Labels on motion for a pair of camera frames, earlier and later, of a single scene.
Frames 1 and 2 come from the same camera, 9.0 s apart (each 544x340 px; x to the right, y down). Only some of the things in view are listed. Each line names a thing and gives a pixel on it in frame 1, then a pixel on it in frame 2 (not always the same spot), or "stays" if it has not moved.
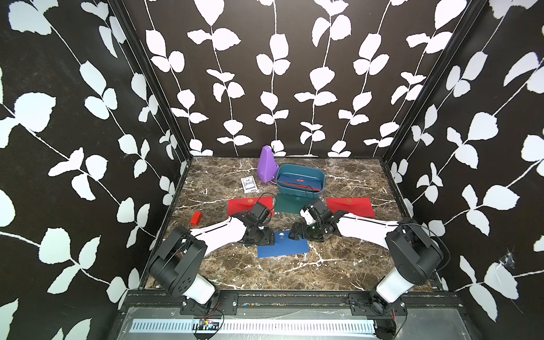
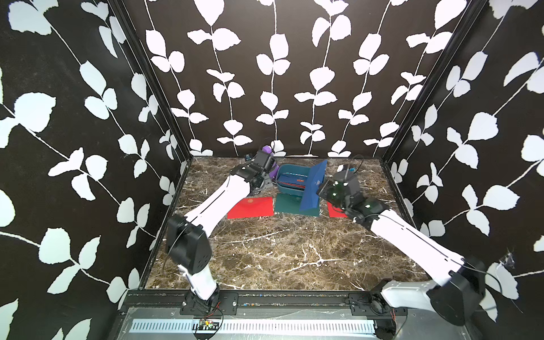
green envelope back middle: (289, 203) stays
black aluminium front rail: (294, 304) stays
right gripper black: (295, 227) → (328, 185)
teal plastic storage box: (299, 180) stays
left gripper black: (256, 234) → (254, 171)
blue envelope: (282, 246) → (310, 199)
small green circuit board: (207, 324) stays
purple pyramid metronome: (267, 167) stays
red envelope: (241, 206) stays
